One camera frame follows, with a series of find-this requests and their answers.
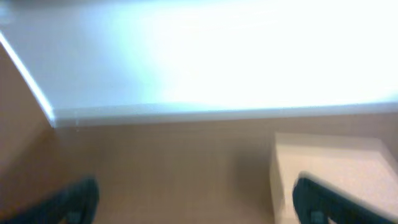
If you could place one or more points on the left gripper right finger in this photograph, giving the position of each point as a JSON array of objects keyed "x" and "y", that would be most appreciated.
[{"x": 318, "y": 203}]

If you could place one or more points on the cardboard box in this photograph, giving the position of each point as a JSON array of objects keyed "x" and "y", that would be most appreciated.
[{"x": 363, "y": 168}]

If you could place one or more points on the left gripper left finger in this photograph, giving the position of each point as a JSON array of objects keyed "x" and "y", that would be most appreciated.
[{"x": 76, "y": 203}]

